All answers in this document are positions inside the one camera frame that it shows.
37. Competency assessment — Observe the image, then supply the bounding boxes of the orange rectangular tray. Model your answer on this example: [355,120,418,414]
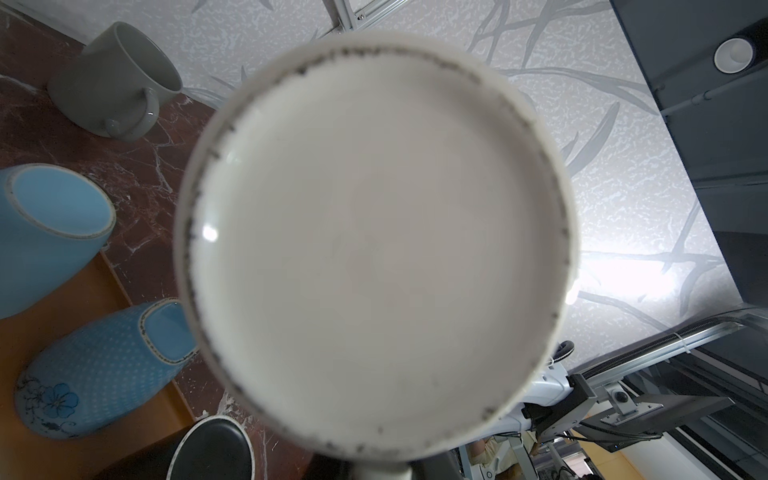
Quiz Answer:
[1,256,196,479]

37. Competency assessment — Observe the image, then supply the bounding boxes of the blue dotted floral mug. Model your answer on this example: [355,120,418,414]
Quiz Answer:
[14,298,197,439]

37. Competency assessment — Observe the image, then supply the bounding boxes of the black mug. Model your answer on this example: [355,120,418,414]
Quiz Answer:
[96,415,256,480]

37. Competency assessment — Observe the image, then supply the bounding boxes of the light blue mug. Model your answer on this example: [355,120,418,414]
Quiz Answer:
[1,163,117,319]

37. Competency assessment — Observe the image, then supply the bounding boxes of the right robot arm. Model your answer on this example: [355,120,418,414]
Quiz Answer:
[481,340,574,437]

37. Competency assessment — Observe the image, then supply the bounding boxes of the white mug red inside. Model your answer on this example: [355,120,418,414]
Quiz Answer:
[173,31,580,479]

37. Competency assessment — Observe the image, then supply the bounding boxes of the grey mug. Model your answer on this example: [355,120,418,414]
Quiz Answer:
[47,22,183,142]

